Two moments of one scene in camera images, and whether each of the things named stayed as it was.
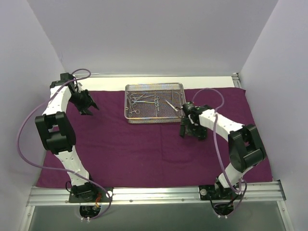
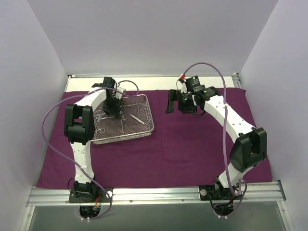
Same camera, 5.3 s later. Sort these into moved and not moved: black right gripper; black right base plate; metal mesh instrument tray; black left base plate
Moved: metal mesh instrument tray; black right gripper
Not moved: black left base plate; black right base plate
